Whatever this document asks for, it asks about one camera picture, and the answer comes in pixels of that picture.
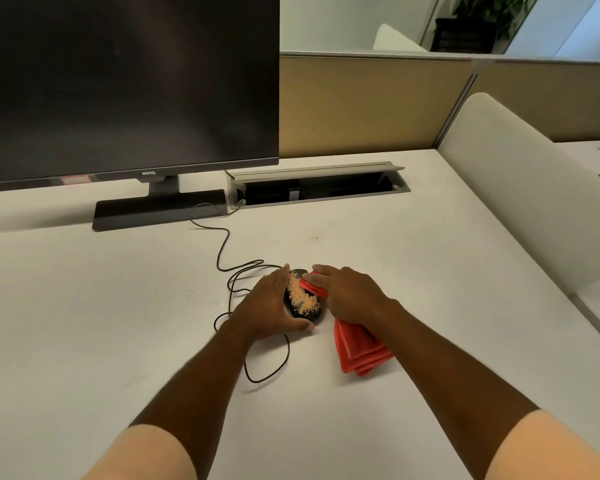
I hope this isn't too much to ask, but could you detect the person's left hand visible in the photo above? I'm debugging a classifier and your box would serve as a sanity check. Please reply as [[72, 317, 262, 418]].
[[228, 264, 315, 346]]

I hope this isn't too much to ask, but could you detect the person's right hand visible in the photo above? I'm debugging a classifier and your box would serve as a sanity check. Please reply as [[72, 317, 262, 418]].
[[311, 265, 396, 328]]

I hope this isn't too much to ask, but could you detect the black computer mouse with dust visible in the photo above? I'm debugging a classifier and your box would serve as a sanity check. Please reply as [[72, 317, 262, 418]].
[[283, 269, 326, 326]]

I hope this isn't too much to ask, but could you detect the red microfiber cloth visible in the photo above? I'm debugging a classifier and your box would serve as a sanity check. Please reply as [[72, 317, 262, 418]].
[[299, 265, 396, 378]]

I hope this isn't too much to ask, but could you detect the person's right forearm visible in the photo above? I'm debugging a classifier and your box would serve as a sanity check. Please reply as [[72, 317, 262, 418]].
[[375, 300, 541, 480]]

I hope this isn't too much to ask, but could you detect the person's left forearm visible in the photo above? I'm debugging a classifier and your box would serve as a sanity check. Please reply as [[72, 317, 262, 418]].
[[129, 322, 255, 480]]

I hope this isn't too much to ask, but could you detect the beige left sleeve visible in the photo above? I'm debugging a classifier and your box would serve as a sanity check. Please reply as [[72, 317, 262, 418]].
[[80, 425, 201, 480]]

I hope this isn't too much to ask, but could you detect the beige sleeve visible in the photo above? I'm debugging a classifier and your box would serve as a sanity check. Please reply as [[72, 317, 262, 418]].
[[484, 410, 600, 480], [80, 425, 201, 480]]

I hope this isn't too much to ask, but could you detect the beige desk partition panel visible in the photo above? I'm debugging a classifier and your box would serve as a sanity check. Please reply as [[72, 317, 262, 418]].
[[431, 57, 600, 149], [279, 51, 477, 159]]

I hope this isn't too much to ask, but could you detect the white rounded desk divider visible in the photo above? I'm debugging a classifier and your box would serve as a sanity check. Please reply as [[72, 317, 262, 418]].
[[372, 23, 429, 53], [437, 92, 600, 296]]

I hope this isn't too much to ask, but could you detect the beige right sleeve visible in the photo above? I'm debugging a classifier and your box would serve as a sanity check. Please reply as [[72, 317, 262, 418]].
[[484, 410, 600, 480]]

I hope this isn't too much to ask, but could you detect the black computer monitor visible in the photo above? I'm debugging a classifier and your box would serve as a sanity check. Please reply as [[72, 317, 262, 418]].
[[0, 0, 281, 232]]

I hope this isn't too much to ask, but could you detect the green potted plant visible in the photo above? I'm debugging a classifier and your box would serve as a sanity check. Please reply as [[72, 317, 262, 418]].
[[429, 0, 542, 53]]

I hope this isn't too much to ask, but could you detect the black mouse cable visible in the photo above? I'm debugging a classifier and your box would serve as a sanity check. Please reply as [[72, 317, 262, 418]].
[[187, 197, 291, 385]]

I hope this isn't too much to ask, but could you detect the grey desk cable box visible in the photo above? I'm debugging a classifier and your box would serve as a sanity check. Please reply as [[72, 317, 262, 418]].
[[224, 162, 410, 210]]

